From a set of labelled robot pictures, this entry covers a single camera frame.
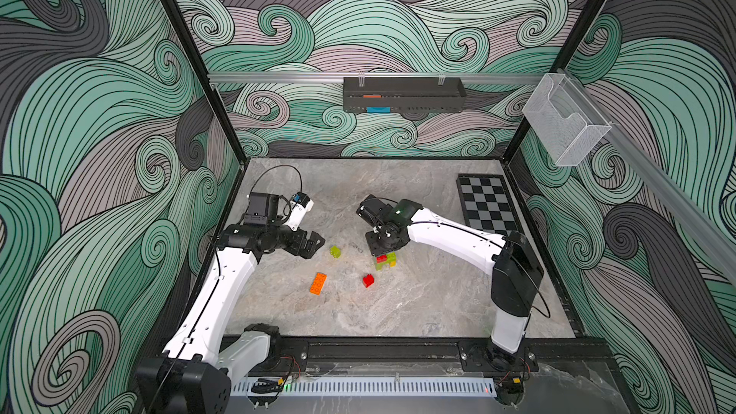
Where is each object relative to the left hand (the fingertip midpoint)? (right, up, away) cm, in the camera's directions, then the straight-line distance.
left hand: (307, 232), depth 77 cm
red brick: (+21, -9, +6) cm, 24 cm away
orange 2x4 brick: (+2, -17, +8) cm, 19 cm away
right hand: (+21, -5, +7) cm, 22 cm away
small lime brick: (+7, -9, +13) cm, 17 cm away
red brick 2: (+17, -16, +8) cm, 25 cm away
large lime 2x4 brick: (+24, -9, +9) cm, 27 cm away
